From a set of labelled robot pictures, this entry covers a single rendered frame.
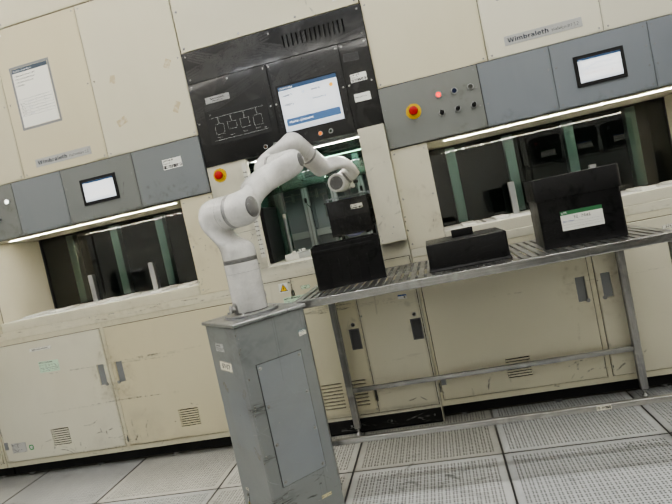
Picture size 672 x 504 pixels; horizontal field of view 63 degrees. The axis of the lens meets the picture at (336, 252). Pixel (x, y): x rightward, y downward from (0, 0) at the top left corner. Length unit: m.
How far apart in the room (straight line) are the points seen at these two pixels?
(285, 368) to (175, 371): 1.14
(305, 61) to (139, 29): 0.84
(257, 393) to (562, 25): 1.94
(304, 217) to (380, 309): 1.14
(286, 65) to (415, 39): 0.60
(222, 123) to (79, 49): 0.83
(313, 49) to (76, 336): 1.88
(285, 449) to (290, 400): 0.16
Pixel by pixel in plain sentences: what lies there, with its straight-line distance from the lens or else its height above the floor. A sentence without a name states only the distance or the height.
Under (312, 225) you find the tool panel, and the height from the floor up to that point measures 1.03.
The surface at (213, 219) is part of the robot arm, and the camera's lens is 1.92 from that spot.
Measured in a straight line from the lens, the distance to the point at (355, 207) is 2.73.
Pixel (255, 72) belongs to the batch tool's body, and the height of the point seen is 1.78.
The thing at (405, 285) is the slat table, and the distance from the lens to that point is 1.91.
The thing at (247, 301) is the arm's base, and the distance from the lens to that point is 1.90.
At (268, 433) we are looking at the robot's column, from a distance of 1.89.
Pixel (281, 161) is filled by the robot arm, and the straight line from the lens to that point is 2.13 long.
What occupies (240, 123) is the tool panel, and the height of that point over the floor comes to 1.56.
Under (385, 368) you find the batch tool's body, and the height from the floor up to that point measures 0.29.
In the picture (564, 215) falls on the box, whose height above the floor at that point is 0.87.
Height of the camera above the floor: 1.01
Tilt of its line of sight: 3 degrees down
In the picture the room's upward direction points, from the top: 12 degrees counter-clockwise
